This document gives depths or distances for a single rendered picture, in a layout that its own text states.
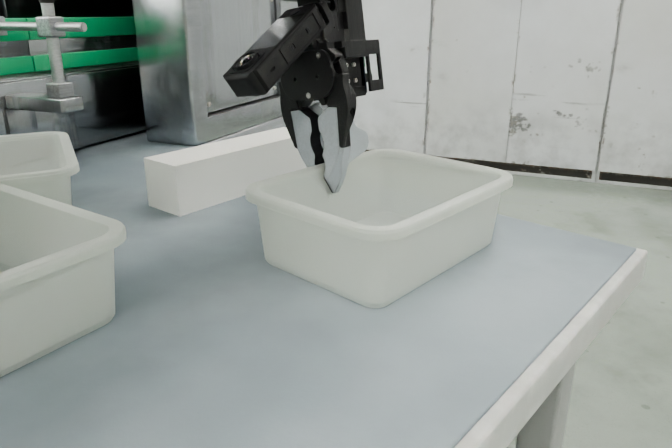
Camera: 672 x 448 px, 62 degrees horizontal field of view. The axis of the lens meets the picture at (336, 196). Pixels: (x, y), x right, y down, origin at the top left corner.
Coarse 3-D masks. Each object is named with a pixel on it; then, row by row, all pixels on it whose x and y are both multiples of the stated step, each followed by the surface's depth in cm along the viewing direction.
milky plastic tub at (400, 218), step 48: (288, 192) 54; (384, 192) 65; (432, 192) 61; (480, 192) 49; (288, 240) 49; (336, 240) 44; (384, 240) 41; (432, 240) 47; (480, 240) 54; (336, 288) 46; (384, 288) 44
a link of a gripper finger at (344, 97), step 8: (336, 80) 53; (344, 80) 53; (336, 88) 54; (344, 88) 53; (352, 88) 54; (328, 96) 55; (336, 96) 54; (344, 96) 53; (352, 96) 54; (328, 104) 55; (336, 104) 54; (344, 104) 53; (352, 104) 54; (344, 112) 54; (352, 112) 55; (344, 120) 54; (352, 120) 54; (344, 128) 54; (344, 136) 54; (344, 144) 55
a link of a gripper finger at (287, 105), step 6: (282, 90) 58; (282, 96) 59; (282, 102) 59; (288, 102) 58; (294, 102) 58; (282, 108) 59; (288, 108) 58; (294, 108) 58; (300, 108) 58; (282, 114) 59; (288, 114) 59; (288, 120) 59; (288, 126) 59; (294, 132) 59; (294, 138) 59; (294, 144) 59
